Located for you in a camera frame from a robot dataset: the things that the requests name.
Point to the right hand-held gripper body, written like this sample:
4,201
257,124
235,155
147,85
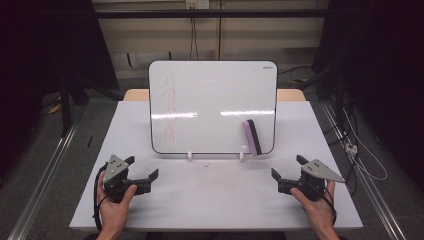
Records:
316,173

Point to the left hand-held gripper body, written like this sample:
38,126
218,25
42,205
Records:
115,168

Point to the purple and black eraser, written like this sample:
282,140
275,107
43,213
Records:
252,137

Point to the person's right hand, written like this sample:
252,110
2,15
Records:
318,211

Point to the person's left hand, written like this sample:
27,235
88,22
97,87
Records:
115,210

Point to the small black stick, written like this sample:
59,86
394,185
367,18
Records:
89,141

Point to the white whiteboard stand clip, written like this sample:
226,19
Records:
241,156
190,155

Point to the black metal stand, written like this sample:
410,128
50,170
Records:
65,106

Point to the white whiteboard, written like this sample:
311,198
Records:
206,106

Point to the black horizontal bar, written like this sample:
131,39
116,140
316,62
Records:
213,13

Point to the aluminium floor rail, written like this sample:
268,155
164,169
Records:
373,193
43,183

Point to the white wall socket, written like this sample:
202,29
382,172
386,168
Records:
197,4

